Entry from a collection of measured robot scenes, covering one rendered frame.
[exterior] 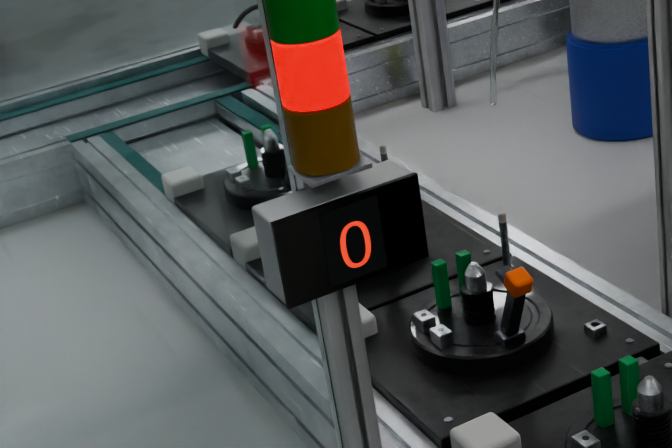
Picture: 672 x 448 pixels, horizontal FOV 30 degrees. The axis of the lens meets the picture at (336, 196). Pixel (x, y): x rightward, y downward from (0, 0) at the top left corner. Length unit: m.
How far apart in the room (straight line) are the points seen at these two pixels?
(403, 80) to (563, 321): 1.01
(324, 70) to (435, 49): 1.22
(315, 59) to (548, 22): 1.48
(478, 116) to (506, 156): 0.18
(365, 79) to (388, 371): 1.02
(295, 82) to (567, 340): 0.46
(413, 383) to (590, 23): 0.84
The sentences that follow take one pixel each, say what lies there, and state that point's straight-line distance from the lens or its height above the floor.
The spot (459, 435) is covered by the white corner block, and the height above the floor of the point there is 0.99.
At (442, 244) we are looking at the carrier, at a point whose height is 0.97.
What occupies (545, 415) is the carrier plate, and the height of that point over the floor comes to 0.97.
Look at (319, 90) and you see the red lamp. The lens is 0.88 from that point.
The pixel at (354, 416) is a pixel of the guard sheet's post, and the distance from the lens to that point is 1.05.
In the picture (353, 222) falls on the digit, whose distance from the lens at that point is 0.92.
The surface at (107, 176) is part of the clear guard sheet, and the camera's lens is 0.90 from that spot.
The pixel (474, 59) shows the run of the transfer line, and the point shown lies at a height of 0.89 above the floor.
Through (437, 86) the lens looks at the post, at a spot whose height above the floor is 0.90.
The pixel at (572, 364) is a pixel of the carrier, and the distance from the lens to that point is 1.19.
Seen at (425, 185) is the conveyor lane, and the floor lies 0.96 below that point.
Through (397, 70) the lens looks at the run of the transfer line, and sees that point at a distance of 2.18.
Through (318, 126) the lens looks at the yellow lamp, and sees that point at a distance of 0.89.
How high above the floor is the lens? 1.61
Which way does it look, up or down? 24 degrees down
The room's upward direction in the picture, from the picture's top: 9 degrees counter-clockwise
